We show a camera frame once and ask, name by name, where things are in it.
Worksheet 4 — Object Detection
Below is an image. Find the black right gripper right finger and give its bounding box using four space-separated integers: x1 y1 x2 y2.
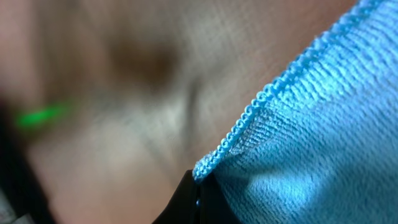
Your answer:
198 173 241 224

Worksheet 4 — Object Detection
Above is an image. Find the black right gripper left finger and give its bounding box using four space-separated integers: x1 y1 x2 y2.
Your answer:
152 170 198 224

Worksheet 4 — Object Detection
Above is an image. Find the blue microfiber cloth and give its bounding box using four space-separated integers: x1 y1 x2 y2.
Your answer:
193 0 397 223

